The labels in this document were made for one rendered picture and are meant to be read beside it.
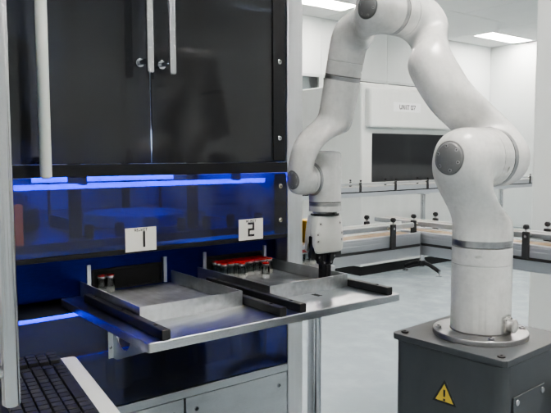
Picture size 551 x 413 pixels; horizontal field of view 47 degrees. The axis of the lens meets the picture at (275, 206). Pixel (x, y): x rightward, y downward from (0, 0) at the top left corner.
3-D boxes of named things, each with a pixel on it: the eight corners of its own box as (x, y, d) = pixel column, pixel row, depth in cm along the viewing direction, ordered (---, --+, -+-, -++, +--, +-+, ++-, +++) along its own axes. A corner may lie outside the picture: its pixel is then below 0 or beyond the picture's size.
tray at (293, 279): (197, 279, 179) (197, 266, 179) (270, 269, 195) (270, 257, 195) (270, 300, 153) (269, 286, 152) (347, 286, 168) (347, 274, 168)
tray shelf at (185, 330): (61, 306, 156) (61, 298, 156) (283, 273, 198) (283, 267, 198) (148, 353, 118) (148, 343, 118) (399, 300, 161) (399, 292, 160)
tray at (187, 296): (79, 295, 159) (79, 281, 158) (172, 282, 175) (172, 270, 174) (139, 324, 132) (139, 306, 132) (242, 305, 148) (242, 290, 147)
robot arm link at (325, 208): (327, 200, 171) (327, 211, 171) (302, 201, 166) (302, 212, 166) (348, 201, 164) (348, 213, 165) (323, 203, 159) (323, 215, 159)
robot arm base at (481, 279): (546, 334, 130) (548, 245, 129) (498, 353, 118) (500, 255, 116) (465, 316, 144) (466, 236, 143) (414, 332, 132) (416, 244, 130)
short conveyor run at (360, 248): (284, 278, 200) (284, 228, 199) (255, 270, 213) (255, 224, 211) (424, 256, 242) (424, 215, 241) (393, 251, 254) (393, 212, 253)
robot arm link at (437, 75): (462, 199, 127) (505, 196, 137) (508, 166, 119) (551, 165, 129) (361, 13, 145) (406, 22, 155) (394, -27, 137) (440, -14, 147)
